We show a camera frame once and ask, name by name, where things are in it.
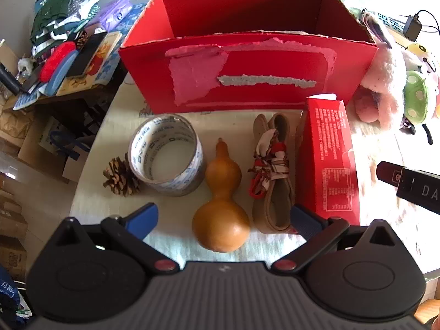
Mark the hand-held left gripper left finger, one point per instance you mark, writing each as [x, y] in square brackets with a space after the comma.
[144, 218]

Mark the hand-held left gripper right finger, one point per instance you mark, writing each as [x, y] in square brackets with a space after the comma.
[304, 221]

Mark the brown pine cone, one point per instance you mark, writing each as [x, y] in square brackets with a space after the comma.
[118, 178]

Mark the red printed carton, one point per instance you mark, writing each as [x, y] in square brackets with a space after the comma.
[326, 151]

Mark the printed packing tape roll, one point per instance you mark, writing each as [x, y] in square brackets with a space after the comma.
[144, 137]

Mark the red cardboard box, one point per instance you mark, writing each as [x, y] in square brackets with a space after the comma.
[257, 62]

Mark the green spotted plush toy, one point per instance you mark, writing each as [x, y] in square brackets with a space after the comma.
[416, 99]

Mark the cardboard box with blue print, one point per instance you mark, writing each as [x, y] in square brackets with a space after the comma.
[58, 144]

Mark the pink plush rabbit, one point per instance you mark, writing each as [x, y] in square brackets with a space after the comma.
[381, 75]

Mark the dark blue bag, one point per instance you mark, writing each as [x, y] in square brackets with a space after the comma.
[8, 295]

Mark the black charger adapter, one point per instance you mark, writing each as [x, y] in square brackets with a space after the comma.
[412, 27]

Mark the yellow picture book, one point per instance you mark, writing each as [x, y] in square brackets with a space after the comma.
[99, 62]

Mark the blue insole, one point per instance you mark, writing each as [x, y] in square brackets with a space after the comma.
[60, 77]

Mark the white power strip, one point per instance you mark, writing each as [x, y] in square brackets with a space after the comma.
[392, 24]

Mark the black flat case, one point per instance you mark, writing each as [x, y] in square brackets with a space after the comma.
[86, 55]

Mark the red fuzzy pouch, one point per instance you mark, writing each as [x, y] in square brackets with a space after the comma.
[56, 60]

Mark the black cylinder bottle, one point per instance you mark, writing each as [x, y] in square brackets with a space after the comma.
[10, 80]

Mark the small white figurine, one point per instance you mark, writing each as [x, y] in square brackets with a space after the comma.
[24, 66]

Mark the blue patterned box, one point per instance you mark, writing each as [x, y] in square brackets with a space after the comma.
[134, 13]

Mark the purple tissue pack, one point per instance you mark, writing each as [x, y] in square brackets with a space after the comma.
[113, 12]

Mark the pile of folded clothes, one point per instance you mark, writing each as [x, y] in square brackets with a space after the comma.
[55, 10]

